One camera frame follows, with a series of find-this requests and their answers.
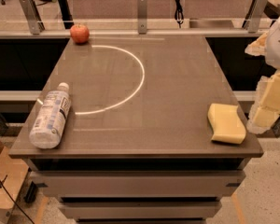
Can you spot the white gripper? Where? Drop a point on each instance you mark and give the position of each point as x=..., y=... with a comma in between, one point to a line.
x=279, y=48

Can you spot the middle metal bracket post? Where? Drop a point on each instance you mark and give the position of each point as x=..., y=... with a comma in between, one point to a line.
x=142, y=16

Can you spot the yellow sponge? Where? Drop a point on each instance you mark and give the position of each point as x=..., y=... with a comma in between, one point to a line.
x=226, y=124

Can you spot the wooden box at left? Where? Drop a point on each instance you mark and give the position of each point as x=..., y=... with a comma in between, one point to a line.
x=12, y=176

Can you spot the clear plastic water bottle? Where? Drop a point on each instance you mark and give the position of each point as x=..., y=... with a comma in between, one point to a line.
x=49, y=124

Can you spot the red apple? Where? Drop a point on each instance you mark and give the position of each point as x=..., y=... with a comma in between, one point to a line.
x=79, y=33

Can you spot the metal bracket post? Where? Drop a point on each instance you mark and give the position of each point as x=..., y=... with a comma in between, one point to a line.
x=252, y=20
x=31, y=14
x=142, y=16

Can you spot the right metal bracket post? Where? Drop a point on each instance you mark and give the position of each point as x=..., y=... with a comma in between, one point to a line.
x=252, y=20

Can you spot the left metal bracket post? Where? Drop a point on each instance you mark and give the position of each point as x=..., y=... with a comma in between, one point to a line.
x=31, y=14

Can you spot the grey drawer cabinet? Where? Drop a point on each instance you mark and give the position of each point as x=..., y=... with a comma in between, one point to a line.
x=137, y=145

